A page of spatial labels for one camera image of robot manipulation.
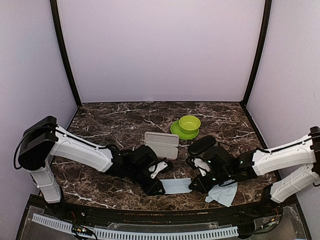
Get black frame post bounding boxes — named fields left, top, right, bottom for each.
left=240, top=0, right=273, bottom=109
left=49, top=0, right=82, bottom=108

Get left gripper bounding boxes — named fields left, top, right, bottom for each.
left=127, top=166, right=166, bottom=197

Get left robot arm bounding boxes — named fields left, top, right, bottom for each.
left=13, top=115, right=169, bottom=218

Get black table front rail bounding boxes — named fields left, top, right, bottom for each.
left=39, top=201, right=284, bottom=229

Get blue cleaning cloth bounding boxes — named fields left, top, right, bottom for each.
left=160, top=178, right=192, bottom=195
left=205, top=181, right=238, bottom=207

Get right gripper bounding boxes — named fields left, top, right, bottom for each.
left=188, top=167, right=232, bottom=194

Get white slotted cable duct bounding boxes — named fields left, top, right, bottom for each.
left=31, top=213, right=239, bottom=240

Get green bowl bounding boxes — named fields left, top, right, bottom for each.
left=178, top=115, right=201, bottom=134

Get pink glasses case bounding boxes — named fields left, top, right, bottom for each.
left=144, top=131, right=180, bottom=160

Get left black frame post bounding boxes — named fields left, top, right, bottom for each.
left=49, top=0, right=82, bottom=108

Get green plate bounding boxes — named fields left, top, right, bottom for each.
left=170, top=120, right=200, bottom=140

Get right black frame post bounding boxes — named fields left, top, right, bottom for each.
left=240, top=0, right=273, bottom=109

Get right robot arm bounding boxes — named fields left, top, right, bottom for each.
left=186, top=126, right=320, bottom=217

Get black sunglasses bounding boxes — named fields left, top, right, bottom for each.
left=217, top=141, right=242, bottom=154

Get black glasses case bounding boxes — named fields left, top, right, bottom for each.
left=187, top=135, right=217, bottom=156

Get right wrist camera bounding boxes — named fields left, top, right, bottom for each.
left=185, top=156, right=211, bottom=177

